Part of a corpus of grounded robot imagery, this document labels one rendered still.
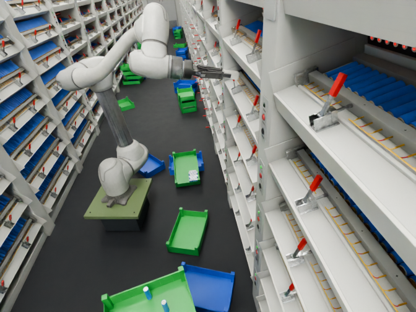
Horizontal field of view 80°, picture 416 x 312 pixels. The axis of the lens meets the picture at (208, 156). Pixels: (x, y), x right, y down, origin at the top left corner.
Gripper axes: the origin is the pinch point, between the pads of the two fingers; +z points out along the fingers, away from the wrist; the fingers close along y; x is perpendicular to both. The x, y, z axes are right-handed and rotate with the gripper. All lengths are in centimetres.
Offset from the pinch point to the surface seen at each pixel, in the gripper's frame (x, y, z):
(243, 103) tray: -7.3, 12.4, 4.6
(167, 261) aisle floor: -110, 16, -20
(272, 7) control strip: 27, 50, -7
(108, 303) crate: -69, 58, -42
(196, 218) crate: -105, -14, 0
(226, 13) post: 20.9, -18.0, -2.7
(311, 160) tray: -2, 59, 9
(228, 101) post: -19.0, -18.1, 6.6
